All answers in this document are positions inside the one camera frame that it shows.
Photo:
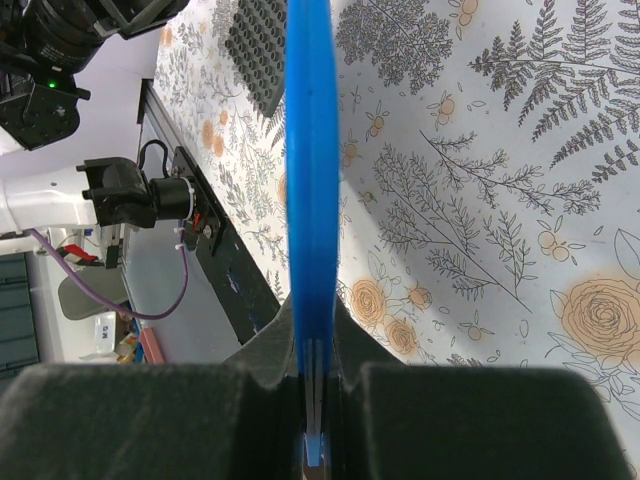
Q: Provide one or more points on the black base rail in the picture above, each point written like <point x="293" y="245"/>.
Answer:
<point x="241" y="288"/>

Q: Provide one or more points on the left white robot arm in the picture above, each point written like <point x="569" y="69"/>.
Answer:
<point x="70" y="76"/>

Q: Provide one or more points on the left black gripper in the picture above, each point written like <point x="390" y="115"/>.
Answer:
<point x="64" y="36"/>

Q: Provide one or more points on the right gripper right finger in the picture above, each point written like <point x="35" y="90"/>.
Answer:
<point x="388" y="420"/>

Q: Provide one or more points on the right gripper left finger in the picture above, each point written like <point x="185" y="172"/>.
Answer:
<point x="238" y="419"/>

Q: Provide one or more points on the floral tablecloth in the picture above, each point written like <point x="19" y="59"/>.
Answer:
<point x="489" y="208"/>

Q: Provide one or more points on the grey studded baseplate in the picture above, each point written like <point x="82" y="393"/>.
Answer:
<point x="256" y="43"/>

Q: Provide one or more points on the blue framed whiteboard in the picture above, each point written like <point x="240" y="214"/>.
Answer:
<point x="313" y="194"/>

